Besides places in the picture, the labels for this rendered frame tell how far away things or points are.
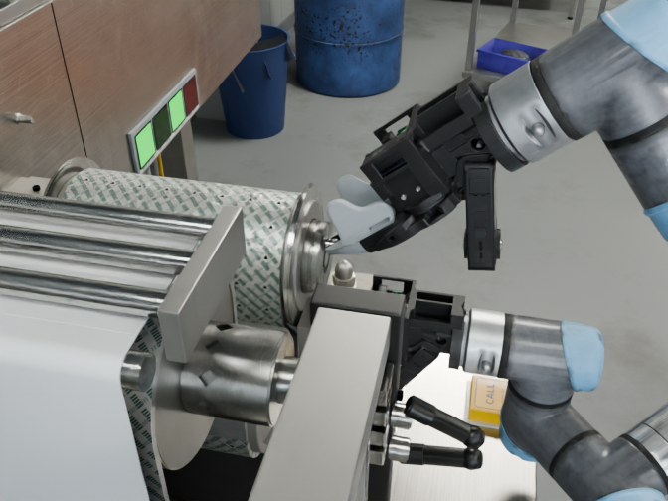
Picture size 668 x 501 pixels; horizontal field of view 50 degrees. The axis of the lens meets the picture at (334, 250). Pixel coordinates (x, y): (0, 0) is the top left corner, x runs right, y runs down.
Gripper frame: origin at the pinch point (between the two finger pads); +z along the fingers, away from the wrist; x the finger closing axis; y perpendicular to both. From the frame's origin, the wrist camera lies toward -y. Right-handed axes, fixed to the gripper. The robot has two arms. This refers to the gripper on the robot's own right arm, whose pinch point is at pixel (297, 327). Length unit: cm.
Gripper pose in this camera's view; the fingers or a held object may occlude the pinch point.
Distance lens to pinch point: 89.2
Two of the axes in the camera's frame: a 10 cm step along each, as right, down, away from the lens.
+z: -9.8, -1.3, 1.7
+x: -2.2, 5.8, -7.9
